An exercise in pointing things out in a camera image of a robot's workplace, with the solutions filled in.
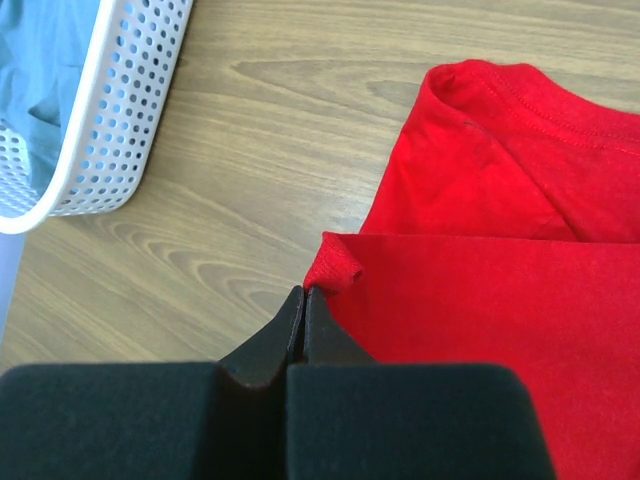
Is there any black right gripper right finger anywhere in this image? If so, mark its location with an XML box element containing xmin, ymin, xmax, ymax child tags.
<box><xmin>287</xmin><ymin>289</ymin><xmax>556</xmax><ymax>479</ymax></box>

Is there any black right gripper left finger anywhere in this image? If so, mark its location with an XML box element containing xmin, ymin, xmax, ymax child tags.
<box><xmin>1</xmin><ymin>287</ymin><xmax>304</xmax><ymax>479</ymax></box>

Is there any red t shirt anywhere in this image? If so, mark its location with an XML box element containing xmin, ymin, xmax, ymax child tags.
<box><xmin>304</xmin><ymin>60</ymin><xmax>639</xmax><ymax>479</ymax></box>

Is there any white plastic laundry basket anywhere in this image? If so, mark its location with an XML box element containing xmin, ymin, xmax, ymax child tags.
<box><xmin>1</xmin><ymin>1</ymin><xmax>193</xmax><ymax>234</ymax></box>

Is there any grey-blue t shirt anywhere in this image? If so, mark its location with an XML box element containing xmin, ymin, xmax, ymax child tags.
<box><xmin>1</xmin><ymin>0</ymin><xmax>100</xmax><ymax>194</ymax></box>

